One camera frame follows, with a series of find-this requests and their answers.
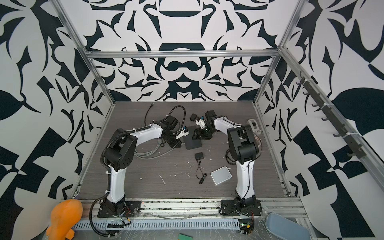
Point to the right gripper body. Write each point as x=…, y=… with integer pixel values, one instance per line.
x=205, y=134

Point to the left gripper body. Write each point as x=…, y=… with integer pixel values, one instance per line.
x=175, y=143

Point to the black network switch box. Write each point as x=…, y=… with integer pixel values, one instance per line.
x=189, y=141

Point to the black power adapter with cable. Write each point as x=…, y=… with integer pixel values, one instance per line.
x=194, y=118

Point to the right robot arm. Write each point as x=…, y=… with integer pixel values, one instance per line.
x=243, y=148

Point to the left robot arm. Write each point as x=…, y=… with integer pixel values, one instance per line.
x=120, y=151

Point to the black power adapter centre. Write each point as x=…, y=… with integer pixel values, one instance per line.
x=199, y=157

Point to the white square router box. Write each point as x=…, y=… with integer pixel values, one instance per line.
x=221, y=175

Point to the green object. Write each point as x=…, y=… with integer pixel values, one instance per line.
x=184, y=237

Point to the grey blue pad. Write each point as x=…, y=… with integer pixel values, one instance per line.
x=285, y=229

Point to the orange plush toy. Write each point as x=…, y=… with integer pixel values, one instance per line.
x=63, y=217

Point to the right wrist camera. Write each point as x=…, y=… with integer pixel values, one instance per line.
x=201, y=122

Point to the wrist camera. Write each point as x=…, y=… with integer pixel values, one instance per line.
x=181, y=133
x=201, y=122

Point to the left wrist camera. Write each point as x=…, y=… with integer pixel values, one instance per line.
x=181, y=133

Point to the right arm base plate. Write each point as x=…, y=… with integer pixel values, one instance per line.
x=244, y=207

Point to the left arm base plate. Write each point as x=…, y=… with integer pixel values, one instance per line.
x=122, y=209

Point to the white cable duct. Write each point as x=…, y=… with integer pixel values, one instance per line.
x=162, y=224

